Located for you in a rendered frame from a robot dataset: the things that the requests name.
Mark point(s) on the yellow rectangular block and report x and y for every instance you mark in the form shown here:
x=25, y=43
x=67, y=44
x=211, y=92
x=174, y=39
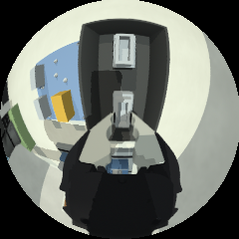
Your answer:
x=63, y=105

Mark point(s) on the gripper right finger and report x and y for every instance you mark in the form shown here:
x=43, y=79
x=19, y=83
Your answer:
x=152, y=151

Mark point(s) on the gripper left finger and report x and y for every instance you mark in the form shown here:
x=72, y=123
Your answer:
x=90, y=151

